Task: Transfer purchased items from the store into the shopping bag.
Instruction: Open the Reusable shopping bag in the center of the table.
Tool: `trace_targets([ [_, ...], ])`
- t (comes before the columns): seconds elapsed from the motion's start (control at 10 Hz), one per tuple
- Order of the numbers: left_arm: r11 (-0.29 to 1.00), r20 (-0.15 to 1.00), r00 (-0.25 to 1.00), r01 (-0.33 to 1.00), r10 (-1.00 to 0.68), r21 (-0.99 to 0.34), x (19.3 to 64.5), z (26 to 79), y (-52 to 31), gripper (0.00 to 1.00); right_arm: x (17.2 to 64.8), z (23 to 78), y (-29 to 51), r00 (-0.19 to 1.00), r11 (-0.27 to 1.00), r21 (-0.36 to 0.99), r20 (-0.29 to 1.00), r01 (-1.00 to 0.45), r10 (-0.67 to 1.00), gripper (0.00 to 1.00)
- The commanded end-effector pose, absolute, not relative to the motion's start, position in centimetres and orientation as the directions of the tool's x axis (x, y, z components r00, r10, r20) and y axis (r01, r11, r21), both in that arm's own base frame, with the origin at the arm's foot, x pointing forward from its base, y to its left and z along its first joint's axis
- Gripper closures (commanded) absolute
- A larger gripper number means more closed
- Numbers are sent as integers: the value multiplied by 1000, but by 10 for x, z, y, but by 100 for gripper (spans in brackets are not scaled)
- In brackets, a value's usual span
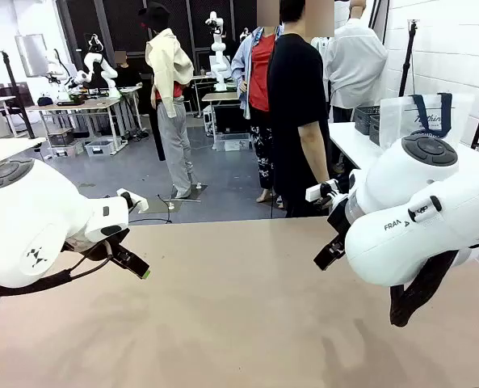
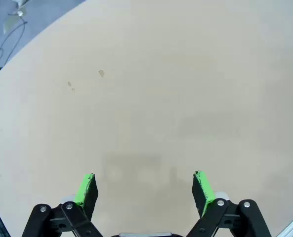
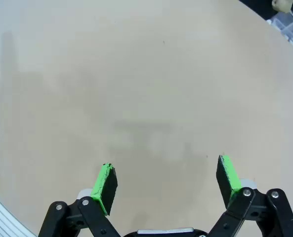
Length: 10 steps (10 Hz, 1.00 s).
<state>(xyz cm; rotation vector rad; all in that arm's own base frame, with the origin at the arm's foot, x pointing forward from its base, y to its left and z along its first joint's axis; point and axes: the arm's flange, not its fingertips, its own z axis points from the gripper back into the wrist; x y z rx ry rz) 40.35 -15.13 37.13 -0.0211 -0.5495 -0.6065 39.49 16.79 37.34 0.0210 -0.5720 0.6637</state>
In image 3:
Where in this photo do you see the person's right hand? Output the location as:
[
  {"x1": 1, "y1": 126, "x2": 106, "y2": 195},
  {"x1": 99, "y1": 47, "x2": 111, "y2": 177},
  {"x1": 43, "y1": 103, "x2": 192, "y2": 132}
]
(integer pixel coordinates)
[{"x1": 271, "y1": 0, "x2": 291, "y2": 13}]

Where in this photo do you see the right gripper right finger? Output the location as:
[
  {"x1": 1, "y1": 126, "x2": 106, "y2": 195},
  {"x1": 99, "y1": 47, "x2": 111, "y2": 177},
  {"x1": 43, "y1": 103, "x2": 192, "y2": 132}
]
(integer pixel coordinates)
[{"x1": 207, "y1": 155, "x2": 293, "y2": 237}]

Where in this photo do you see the clear plastic storage bin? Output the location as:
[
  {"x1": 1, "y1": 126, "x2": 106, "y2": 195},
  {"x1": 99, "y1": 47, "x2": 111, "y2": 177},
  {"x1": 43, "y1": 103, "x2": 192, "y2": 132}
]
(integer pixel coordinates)
[{"x1": 267, "y1": 10, "x2": 293, "y2": 56}]

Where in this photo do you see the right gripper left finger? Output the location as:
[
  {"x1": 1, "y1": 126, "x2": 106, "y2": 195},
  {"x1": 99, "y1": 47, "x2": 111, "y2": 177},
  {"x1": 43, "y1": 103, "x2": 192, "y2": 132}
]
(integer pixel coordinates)
[{"x1": 39, "y1": 162, "x2": 124, "y2": 237}]

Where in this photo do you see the person in black t-shirt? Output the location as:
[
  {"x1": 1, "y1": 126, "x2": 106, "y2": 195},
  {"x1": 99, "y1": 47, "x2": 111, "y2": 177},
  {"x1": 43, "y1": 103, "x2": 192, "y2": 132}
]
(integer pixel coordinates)
[{"x1": 239, "y1": 0, "x2": 293, "y2": 22}]

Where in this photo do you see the white ribbed panel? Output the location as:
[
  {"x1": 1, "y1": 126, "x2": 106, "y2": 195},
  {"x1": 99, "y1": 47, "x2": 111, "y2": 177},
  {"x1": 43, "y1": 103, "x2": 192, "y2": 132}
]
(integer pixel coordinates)
[{"x1": 0, "y1": 189, "x2": 37, "y2": 237}]

